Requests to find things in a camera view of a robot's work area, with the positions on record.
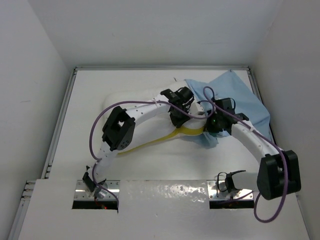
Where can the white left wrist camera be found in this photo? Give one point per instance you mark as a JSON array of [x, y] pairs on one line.
[[196, 110]]

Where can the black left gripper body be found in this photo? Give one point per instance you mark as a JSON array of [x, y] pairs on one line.
[[177, 117]]

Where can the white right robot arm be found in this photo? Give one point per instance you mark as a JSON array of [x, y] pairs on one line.
[[276, 166]]

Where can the white pillow with yellow edge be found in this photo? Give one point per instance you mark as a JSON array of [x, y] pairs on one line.
[[160, 127]]

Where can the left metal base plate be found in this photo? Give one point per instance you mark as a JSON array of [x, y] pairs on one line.
[[110, 189]]

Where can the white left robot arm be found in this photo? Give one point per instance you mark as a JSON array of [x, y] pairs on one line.
[[118, 130]]

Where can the light blue pillowcase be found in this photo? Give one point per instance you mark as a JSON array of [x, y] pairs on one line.
[[229, 85]]

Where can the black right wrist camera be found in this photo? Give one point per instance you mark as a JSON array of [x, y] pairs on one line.
[[227, 104]]

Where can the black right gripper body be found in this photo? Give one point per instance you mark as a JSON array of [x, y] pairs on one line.
[[212, 123]]

